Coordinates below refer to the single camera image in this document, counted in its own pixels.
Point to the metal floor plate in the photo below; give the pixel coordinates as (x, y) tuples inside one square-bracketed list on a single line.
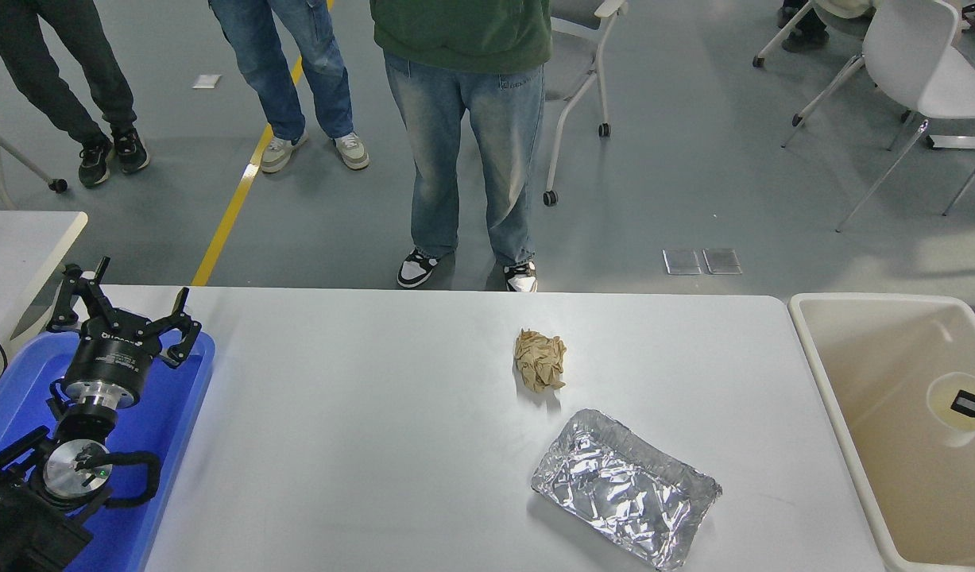
[(721, 260), (682, 262)]

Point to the white side table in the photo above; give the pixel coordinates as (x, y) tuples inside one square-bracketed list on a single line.
[(18, 246)]

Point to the blue plastic tray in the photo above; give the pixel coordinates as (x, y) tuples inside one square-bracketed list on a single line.
[(173, 445)]

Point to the silver foil tray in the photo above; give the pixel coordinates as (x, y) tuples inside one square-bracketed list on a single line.
[(622, 485)]

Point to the white paper cup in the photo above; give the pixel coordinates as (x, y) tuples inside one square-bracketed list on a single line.
[(940, 401)]

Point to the grey-legged caster chair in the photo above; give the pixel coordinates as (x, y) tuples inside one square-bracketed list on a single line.
[(22, 157)]

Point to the grey chair with casters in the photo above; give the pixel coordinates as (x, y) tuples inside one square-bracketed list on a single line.
[(566, 71)]

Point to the white table foot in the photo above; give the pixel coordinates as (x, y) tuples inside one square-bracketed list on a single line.
[(960, 142)]

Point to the large pale plastic bin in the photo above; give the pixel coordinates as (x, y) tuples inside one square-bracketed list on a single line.
[(876, 357)]

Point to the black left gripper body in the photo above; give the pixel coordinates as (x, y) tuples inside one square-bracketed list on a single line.
[(111, 352)]

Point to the white-legged caster chair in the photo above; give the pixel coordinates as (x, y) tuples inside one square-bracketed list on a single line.
[(783, 36)]

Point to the tan paper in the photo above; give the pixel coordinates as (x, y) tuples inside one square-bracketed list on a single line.
[(539, 361)]

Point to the white shell chair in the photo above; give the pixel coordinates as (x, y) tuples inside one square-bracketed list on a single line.
[(916, 48)]

